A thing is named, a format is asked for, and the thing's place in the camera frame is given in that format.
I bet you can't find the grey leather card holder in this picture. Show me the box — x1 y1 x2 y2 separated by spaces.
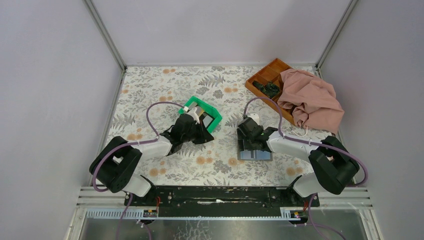
237 147 273 161

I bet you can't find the green plastic bin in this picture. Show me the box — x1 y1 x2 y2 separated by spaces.
178 96 223 133

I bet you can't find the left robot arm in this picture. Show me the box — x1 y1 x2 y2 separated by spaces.
89 113 214 197

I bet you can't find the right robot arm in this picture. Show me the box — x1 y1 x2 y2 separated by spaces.
237 117 360 198

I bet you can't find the card stack in bin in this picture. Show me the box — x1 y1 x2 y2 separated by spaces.
200 111 215 128

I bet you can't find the dark green patterned cloth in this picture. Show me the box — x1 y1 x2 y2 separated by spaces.
252 81 281 99

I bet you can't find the floral table mat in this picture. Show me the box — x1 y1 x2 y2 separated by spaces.
107 66 330 186

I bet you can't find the pink cloth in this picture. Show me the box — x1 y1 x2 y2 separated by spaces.
277 68 345 134

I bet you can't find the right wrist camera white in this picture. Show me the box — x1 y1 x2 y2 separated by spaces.
247 113 260 125

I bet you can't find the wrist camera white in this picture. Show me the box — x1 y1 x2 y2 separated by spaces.
247 113 260 125
187 106 204 124

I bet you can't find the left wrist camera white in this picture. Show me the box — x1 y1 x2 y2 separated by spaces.
187 106 204 124

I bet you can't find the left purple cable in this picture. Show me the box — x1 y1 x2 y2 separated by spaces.
91 101 190 240

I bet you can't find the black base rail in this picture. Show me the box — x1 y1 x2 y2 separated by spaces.
124 185 320 218

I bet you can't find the aluminium frame post left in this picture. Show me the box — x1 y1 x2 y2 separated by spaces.
82 0 127 72

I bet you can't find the aluminium frame post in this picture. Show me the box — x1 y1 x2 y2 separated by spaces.
82 0 127 72
315 0 359 71

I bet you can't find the aluminium frame post right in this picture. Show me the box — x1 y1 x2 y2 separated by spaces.
315 0 359 71

